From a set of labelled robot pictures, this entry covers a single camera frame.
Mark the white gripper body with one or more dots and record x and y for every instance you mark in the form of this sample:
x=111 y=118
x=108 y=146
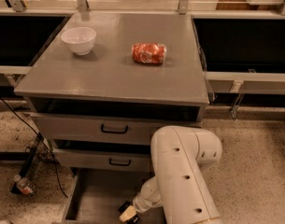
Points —
x=139 y=205

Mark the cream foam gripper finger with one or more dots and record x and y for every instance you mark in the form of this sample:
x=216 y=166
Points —
x=127 y=213

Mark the black rxbar chocolate bar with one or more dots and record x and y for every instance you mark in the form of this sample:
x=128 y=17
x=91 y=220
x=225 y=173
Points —
x=135 y=219

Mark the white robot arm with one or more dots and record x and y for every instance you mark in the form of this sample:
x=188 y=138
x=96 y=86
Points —
x=177 y=153

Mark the grey bottom drawer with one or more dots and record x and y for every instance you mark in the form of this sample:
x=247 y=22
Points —
x=97 y=195

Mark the grey drawer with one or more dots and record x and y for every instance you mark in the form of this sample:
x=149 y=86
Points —
x=101 y=129
x=97 y=195
x=104 y=156

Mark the grey middle drawer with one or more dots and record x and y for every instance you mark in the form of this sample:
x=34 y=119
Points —
x=104 y=156

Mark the grey top drawer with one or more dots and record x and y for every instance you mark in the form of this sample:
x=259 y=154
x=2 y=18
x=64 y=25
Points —
x=101 y=129

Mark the grey drawer cabinet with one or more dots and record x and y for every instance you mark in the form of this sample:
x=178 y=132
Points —
x=107 y=82

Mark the black floor stand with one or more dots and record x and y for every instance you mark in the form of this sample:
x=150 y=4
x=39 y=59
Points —
x=27 y=164

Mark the plastic water bottle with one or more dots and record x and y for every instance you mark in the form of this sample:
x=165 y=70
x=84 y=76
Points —
x=24 y=185

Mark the crushed red soda can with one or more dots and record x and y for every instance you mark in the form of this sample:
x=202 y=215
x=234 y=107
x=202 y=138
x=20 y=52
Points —
x=149 y=53

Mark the right black bin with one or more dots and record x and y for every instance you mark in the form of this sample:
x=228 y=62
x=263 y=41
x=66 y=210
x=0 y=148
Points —
x=231 y=45

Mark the black bin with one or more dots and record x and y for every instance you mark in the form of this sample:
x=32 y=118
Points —
x=22 y=38
x=231 y=45

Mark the white bowl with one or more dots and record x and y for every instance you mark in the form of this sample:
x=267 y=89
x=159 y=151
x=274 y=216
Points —
x=79 y=40

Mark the left black bin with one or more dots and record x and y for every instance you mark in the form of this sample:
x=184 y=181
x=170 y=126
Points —
x=22 y=38

